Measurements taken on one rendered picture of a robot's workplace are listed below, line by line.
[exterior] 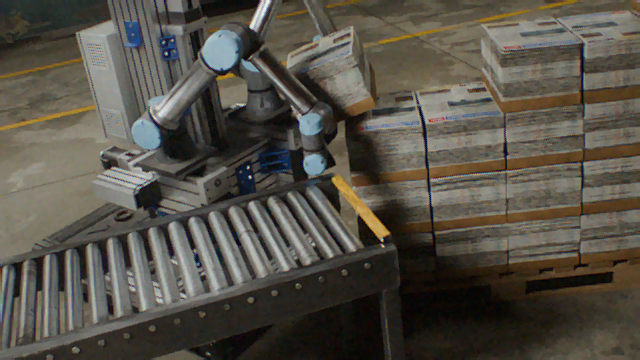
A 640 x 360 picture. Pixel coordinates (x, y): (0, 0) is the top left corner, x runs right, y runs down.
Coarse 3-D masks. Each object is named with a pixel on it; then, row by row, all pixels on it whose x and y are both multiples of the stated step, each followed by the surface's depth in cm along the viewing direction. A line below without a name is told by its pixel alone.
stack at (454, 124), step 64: (384, 128) 269; (448, 128) 269; (512, 128) 269; (576, 128) 268; (384, 192) 281; (448, 192) 279; (512, 192) 279; (576, 192) 279; (448, 256) 292; (512, 256) 292
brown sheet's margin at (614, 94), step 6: (582, 90) 264; (606, 90) 260; (612, 90) 260; (618, 90) 260; (624, 90) 260; (630, 90) 260; (636, 90) 260; (582, 96) 265; (588, 96) 262; (594, 96) 262; (600, 96) 262; (606, 96) 262; (612, 96) 261; (618, 96) 262; (624, 96) 261; (630, 96) 262; (636, 96) 261; (588, 102) 263
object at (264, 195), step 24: (264, 192) 241; (336, 192) 246; (168, 216) 235; (192, 216) 233; (72, 240) 228; (96, 240) 227; (144, 240) 231; (168, 240) 234; (192, 240) 236; (0, 264) 221
